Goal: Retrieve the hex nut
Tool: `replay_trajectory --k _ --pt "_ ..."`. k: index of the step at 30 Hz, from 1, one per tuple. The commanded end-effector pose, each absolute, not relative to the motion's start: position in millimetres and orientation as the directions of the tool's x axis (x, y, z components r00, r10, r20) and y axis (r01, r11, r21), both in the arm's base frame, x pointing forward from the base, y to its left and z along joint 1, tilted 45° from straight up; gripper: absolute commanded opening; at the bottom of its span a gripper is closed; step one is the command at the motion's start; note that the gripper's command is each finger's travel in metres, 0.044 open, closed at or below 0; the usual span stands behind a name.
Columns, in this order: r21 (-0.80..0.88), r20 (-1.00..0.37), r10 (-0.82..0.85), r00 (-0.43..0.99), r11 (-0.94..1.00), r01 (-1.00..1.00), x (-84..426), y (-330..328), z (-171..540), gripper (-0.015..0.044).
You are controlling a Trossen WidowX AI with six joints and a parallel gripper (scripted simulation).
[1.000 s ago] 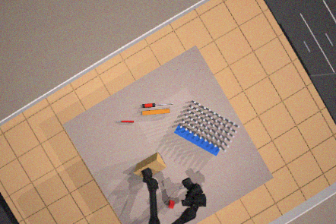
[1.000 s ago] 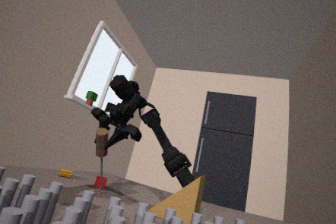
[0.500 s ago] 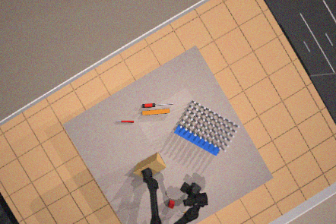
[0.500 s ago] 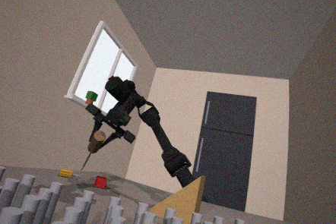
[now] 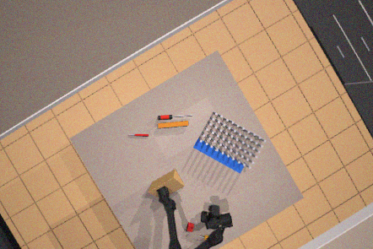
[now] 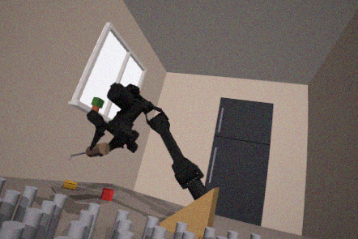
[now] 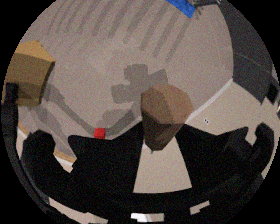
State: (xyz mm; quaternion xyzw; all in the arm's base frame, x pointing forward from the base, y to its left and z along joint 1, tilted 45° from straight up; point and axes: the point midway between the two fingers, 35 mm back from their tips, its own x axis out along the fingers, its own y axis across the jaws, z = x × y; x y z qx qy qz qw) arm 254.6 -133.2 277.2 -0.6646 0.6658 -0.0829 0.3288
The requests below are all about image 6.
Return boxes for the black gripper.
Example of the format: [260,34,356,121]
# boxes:
[87,109,138,153]

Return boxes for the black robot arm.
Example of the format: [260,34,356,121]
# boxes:
[107,82,208,200]

